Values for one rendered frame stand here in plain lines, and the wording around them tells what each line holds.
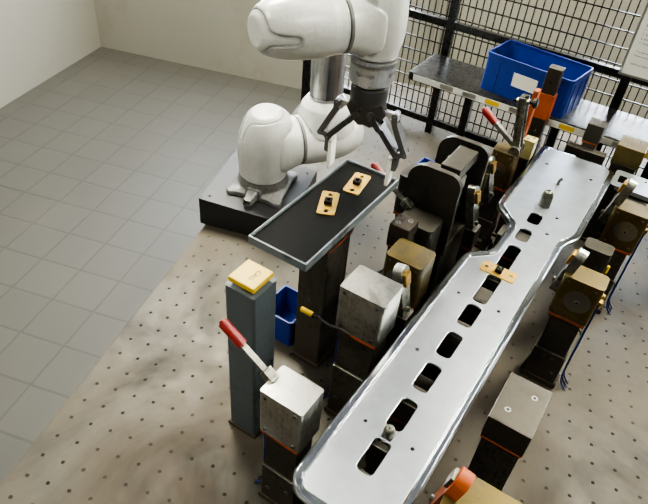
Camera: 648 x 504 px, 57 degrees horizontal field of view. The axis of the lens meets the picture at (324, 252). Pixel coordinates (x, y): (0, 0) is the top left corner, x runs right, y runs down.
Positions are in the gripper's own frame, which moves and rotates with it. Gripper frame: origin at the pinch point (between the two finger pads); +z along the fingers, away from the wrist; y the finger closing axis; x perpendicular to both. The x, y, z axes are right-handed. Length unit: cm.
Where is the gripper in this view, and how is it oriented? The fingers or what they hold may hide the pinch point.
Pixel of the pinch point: (358, 169)
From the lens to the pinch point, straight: 132.9
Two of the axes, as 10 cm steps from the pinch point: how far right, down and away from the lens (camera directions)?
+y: 9.1, 3.2, -2.7
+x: 4.1, -5.7, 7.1
